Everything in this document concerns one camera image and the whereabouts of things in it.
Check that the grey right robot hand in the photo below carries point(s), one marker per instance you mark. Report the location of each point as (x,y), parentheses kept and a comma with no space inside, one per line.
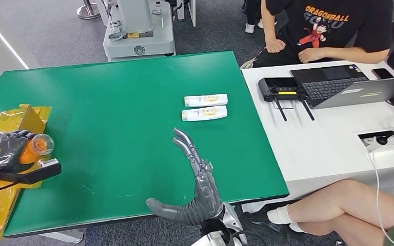
(205,200)

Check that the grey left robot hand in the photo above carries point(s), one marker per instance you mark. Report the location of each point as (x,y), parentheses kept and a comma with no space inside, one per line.
(3,152)

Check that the orange bottle with blue cap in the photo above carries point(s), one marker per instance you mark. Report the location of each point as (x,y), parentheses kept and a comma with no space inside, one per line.
(30,152)

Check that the white robot base machine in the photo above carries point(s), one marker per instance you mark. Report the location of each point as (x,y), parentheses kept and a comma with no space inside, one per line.
(137,37)

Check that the white shampoo bottle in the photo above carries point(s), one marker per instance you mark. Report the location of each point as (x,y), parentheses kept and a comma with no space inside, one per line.
(202,113)
(204,100)

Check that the yellow taped cardboard box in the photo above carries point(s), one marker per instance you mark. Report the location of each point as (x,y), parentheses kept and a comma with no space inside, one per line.
(23,119)

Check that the black controller with antennas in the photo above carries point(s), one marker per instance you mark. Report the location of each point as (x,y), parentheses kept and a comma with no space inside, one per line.
(277,87)

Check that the person with crossed bare legs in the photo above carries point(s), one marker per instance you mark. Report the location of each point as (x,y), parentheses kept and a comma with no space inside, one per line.
(346,203)

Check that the metal stanchion base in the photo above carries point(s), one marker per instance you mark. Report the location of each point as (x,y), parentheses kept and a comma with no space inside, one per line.
(87,11)

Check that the grey laptop with black keyboard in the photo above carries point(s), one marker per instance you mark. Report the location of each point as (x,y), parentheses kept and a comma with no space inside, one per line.
(331,89)

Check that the standing person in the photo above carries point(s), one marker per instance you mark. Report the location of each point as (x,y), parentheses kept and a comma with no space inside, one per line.
(249,28)

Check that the black power plug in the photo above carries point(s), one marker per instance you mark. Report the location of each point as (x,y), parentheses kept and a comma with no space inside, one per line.
(382,140)

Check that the white furniture leg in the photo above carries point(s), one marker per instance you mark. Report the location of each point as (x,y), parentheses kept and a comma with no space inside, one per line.
(192,12)

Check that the seated person in black shirt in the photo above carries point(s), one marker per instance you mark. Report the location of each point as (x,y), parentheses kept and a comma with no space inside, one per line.
(331,42)

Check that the black smartphone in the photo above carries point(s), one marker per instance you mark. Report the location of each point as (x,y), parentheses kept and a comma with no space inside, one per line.
(382,74)

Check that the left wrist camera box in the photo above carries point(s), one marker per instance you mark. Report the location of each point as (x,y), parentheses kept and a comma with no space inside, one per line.
(37,171)

